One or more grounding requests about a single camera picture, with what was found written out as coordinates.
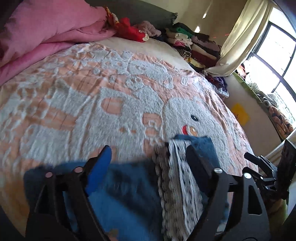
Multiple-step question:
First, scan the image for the orange patterned cloth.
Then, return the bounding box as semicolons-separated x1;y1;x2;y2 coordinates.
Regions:
268;105;295;140

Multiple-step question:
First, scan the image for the green sill cover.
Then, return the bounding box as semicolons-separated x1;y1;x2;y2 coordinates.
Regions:
233;71;288;142

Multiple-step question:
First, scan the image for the pile of folded clothes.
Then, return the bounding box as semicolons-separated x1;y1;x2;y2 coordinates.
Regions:
159;22;223;73

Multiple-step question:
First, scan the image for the red garment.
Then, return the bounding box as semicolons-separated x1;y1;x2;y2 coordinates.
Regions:
113;17;149;43

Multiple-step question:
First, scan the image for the cream curtain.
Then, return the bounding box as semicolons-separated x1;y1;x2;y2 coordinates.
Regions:
205;0;276;77

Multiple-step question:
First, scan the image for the yellow paper sheet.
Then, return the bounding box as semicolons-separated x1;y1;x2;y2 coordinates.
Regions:
231;103;250;126

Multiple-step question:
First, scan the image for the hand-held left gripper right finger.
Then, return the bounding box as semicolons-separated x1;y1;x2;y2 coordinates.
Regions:
186;145;271;241

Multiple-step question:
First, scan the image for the purple clothes heap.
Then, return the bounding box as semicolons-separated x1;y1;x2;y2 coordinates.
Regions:
205;74;230;97

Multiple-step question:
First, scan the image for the red gold patterned cloth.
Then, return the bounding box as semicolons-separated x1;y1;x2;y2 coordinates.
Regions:
104;6;120;26

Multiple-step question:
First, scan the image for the window with dark frame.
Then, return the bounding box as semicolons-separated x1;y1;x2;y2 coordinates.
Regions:
242;7;296;117

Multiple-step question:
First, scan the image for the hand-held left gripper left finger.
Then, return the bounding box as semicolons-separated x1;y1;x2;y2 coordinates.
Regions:
25;145;112;241

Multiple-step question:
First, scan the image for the pink duvet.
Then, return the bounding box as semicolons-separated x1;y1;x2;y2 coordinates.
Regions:
0;0;117;86

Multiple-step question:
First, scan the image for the mauve fluffy garment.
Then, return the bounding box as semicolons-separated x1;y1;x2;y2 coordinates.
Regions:
135;20;163;38

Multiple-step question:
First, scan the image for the grey white crumpled cloth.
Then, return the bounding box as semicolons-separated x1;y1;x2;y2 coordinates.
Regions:
261;92;278;107

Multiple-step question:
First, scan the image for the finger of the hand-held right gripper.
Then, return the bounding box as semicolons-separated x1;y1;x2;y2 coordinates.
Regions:
277;138;296;184
244;152;277;173

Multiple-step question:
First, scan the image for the peach white patterned blanket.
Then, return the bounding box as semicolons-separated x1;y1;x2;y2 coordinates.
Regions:
0;36;263;238

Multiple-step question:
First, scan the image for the grey padded headboard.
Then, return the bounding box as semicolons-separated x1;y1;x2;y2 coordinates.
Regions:
84;0;179;30

